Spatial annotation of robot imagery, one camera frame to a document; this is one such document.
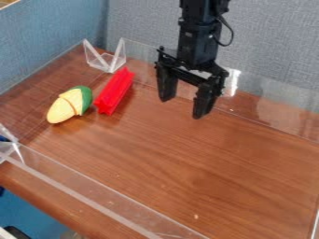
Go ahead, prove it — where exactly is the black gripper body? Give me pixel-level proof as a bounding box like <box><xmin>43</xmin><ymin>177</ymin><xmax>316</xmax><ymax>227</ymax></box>
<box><xmin>155</xmin><ymin>46</ymin><xmax>229</xmax><ymax>97</ymax></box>

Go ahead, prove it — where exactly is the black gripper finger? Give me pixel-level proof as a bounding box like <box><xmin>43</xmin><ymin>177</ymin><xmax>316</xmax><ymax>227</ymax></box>
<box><xmin>192</xmin><ymin>83</ymin><xmax>217</xmax><ymax>120</ymax></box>
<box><xmin>156</xmin><ymin>63</ymin><xmax>179</xmax><ymax>102</ymax></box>

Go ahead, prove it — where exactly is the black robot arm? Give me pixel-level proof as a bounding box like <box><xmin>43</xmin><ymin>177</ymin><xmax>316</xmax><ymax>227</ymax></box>
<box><xmin>155</xmin><ymin>0</ymin><xmax>235</xmax><ymax>120</ymax></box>

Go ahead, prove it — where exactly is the red plastic block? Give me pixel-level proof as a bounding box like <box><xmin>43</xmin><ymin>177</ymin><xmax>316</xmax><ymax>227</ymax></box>
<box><xmin>93</xmin><ymin>67</ymin><xmax>135</xmax><ymax>116</ymax></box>

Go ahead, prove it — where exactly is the yellow green toy corn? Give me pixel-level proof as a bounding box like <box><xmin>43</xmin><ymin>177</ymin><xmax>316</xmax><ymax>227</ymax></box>
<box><xmin>47</xmin><ymin>86</ymin><xmax>92</xmax><ymax>124</ymax></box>

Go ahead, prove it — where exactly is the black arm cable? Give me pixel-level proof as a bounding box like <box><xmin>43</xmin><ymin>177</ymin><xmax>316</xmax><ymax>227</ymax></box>
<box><xmin>211</xmin><ymin>15</ymin><xmax>235</xmax><ymax>48</ymax></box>

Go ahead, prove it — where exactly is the clear acrylic corner bracket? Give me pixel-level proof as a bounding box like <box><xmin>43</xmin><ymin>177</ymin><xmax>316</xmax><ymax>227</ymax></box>
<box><xmin>83</xmin><ymin>38</ymin><xmax>125</xmax><ymax>74</ymax></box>

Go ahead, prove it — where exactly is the clear acrylic back wall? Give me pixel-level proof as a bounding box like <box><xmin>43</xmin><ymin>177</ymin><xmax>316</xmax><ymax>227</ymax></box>
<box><xmin>123</xmin><ymin>38</ymin><xmax>319</xmax><ymax>144</ymax></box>

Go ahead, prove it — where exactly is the clear acrylic wall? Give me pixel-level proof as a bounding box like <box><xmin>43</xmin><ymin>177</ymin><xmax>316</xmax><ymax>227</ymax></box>
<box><xmin>123</xmin><ymin>38</ymin><xmax>319</xmax><ymax>144</ymax></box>
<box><xmin>6</xmin><ymin>144</ymin><xmax>209</xmax><ymax>239</ymax></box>

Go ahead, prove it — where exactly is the clear acrylic front wall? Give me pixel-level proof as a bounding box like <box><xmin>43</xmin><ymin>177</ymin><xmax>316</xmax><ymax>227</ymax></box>
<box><xmin>6</xmin><ymin>144</ymin><xmax>209</xmax><ymax>239</ymax></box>

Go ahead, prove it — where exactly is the clear acrylic front bracket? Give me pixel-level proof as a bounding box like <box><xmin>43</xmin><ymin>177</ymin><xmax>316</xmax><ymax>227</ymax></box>
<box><xmin>0</xmin><ymin>123</ymin><xmax>25</xmax><ymax>164</ymax></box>

